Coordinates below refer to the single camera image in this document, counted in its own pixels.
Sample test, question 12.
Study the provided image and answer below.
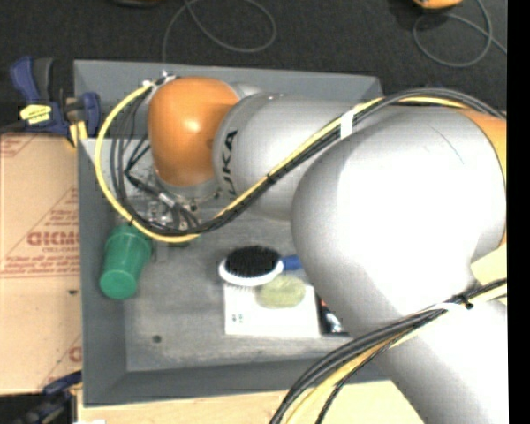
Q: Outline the green plastic cup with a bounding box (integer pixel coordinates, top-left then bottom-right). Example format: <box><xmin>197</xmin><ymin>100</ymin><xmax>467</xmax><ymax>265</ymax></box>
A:
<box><xmin>98</xmin><ymin>222</ymin><xmax>155</xmax><ymax>301</ymax></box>

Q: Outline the black packet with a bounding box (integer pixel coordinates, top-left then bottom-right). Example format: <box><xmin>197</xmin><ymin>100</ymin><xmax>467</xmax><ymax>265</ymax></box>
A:
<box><xmin>315</xmin><ymin>295</ymin><xmax>351</xmax><ymax>337</ymax></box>

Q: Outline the pale green oval sponge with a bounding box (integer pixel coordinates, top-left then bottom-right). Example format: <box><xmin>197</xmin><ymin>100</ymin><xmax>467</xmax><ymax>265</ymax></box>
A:
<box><xmin>254</xmin><ymin>276</ymin><xmax>308</xmax><ymax>310</ymax></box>

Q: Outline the white brush, blue handle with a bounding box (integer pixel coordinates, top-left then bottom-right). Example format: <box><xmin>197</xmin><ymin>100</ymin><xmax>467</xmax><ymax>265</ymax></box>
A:
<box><xmin>217</xmin><ymin>245</ymin><xmax>302</xmax><ymax>288</ymax></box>

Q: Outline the brown cardboard board, red print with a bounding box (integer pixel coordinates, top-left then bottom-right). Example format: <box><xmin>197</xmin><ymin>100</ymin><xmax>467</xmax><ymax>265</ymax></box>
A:
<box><xmin>0</xmin><ymin>132</ymin><xmax>85</xmax><ymax>397</ymax></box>

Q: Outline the white flat box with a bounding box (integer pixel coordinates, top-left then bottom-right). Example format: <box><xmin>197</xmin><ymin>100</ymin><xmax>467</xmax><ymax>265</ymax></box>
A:
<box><xmin>223</xmin><ymin>279</ymin><xmax>323</xmax><ymax>339</ymax></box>

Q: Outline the grey metal bin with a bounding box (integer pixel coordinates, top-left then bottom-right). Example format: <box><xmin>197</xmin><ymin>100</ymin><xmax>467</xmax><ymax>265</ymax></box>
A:
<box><xmin>72</xmin><ymin>58</ymin><xmax>395</xmax><ymax>406</ymax></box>

